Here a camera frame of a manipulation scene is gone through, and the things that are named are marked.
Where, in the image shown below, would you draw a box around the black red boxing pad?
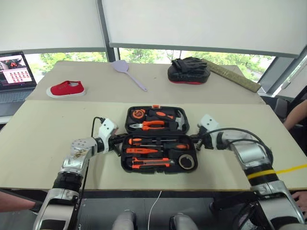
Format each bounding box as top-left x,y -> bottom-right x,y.
167,56 -> 212,85

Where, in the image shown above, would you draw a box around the red slip-on shoe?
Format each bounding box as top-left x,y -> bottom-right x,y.
46,80 -> 87,99

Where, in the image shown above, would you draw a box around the lilac fly swatter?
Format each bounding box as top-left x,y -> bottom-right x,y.
110,60 -> 148,92

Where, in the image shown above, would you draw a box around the black office chair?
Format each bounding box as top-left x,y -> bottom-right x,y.
273,95 -> 292,120

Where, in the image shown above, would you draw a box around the wide white roller blind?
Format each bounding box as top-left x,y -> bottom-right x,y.
101,0 -> 307,58

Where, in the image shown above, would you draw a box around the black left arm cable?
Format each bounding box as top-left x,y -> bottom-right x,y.
72,116 -> 106,230

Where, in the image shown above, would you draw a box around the open laptop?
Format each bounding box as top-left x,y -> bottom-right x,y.
0,50 -> 38,117

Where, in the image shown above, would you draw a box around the white hanging cable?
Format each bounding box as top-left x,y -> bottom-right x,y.
147,190 -> 163,230

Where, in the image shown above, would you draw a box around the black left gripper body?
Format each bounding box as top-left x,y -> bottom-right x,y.
108,133 -> 126,154

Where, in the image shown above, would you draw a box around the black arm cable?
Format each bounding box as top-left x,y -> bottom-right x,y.
72,116 -> 106,230
197,127 -> 274,169

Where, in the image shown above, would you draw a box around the orange handled pliers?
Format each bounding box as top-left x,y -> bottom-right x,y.
129,120 -> 166,131

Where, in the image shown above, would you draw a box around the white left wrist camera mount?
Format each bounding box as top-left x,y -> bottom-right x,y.
97,118 -> 120,154

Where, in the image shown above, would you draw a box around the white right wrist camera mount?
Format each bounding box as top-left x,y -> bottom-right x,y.
200,114 -> 222,150

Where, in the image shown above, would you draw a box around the orange voltage tester pen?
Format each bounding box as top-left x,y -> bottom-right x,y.
126,148 -> 159,154

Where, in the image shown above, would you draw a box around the black tool case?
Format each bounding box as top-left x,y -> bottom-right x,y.
120,104 -> 199,175

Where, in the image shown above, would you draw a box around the long brown textured board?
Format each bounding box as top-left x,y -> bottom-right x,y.
206,59 -> 262,93

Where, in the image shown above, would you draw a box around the claw hammer black orange handle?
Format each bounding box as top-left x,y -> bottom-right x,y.
148,109 -> 188,131

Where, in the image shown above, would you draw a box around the orange black tape measure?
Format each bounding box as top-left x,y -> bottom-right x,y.
131,108 -> 147,119

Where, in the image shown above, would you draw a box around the person's bare leg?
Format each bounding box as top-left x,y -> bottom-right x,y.
0,190 -> 43,213

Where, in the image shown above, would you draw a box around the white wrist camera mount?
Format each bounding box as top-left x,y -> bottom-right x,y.
200,114 -> 222,150
97,118 -> 120,154

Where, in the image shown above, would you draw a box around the orange black utility knife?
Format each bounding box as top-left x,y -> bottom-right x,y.
130,156 -> 176,170

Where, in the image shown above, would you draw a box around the narrow white roller blind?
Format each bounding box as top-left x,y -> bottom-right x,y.
0,0 -> 110,52

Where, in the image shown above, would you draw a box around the grey window mullion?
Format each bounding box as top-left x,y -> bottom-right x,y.
95,0 -> 121,63

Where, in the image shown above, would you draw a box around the yellow strap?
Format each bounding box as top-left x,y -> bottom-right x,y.
275,164 -> 307,173

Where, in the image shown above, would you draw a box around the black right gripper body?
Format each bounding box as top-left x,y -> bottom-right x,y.
197,124 -> 213,150

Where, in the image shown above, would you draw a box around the grey slanted window frame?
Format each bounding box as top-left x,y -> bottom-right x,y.
258,54 -> 307,98

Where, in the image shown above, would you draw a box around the bystander's hand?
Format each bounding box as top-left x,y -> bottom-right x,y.
291,191 -> 307,216

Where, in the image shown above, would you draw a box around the black electrical tape roll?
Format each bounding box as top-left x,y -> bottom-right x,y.
178,154 -> 195,170

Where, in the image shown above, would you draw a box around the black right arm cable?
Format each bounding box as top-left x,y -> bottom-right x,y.
197,127 -> 274,169

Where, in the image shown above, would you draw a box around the cross screwdriver black orange handle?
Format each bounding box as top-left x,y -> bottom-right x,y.
140,143 -> 188,151

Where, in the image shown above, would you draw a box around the grey rounded shape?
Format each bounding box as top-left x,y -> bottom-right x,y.
168,213 -> 195,230
111,210 -> 138,230

